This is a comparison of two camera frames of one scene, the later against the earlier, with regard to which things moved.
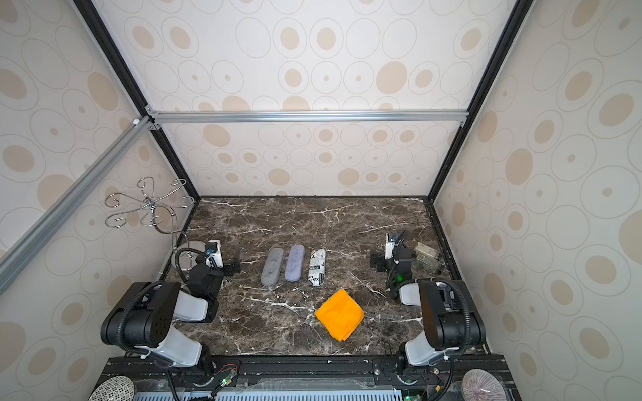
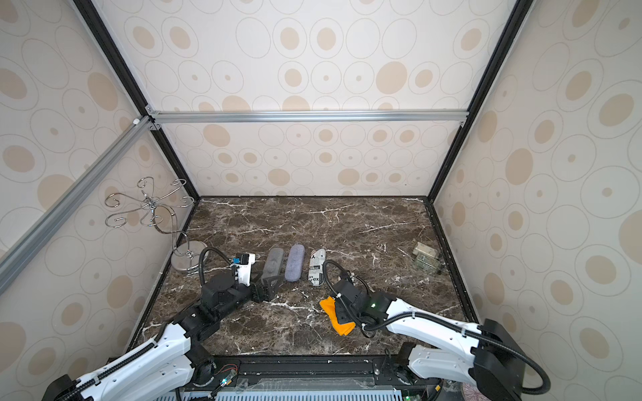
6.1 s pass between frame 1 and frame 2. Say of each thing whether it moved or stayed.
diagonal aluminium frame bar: stayed
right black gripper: moved
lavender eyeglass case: stayed
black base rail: stayed
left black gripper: moved
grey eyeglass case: stayed
